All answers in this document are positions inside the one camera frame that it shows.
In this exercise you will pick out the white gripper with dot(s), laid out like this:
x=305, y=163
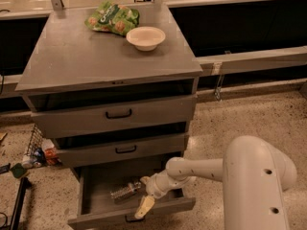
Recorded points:
x=155, y=186

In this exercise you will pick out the clear plastic water bottle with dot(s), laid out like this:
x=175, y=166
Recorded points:
x=126, y=191

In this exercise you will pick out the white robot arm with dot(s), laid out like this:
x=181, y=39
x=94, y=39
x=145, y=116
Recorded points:
x=254, y=175

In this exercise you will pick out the grey open bottom drawer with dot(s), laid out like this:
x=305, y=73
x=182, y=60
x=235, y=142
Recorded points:
x=97, y=209

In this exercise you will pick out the grey middle drawer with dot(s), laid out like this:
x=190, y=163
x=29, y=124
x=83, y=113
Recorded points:
x=118, y=151

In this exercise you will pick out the grey top drawer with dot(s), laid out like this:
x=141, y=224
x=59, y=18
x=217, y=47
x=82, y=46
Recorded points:
x=116, y=116

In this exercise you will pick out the green sponge on floor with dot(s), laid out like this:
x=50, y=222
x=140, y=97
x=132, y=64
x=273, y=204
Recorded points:
x=18, y=171

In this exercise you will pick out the black pole on floor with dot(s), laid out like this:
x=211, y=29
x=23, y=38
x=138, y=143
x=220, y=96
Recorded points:
x=16, y=214

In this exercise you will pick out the white paper bowl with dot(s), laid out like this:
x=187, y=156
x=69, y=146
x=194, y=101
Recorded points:
x=145, y=38

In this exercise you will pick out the green snack bag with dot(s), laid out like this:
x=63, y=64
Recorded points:
x=113, y=18

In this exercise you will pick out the wire basket with items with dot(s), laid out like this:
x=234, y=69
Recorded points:
x=39, y=152

